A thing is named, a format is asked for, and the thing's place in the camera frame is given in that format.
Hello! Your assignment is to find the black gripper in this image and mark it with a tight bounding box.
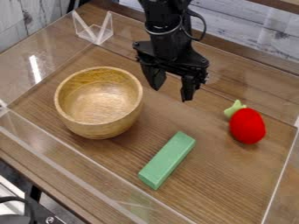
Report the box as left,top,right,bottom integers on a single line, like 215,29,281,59
132,27,210,102

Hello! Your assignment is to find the green rectangular block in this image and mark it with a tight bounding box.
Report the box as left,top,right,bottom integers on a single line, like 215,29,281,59
138,131,197,190

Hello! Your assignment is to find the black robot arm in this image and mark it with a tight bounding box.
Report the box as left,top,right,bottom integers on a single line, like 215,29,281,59
132,0,210,102

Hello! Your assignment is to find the light wooden bowl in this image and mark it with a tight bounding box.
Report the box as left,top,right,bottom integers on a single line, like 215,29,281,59
54,66,144,139

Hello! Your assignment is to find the red plush strawberry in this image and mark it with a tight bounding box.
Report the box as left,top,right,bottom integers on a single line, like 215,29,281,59
223,100,267,144

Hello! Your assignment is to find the black cable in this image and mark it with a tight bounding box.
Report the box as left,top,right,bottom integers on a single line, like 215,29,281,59
182,8,209,42

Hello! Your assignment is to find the clear acrylic corner bracket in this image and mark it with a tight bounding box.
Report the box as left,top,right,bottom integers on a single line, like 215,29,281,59
71,11,114,46

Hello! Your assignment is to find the clear acrylic tray wall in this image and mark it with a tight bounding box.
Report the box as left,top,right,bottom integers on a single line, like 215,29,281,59
0,101,195,224

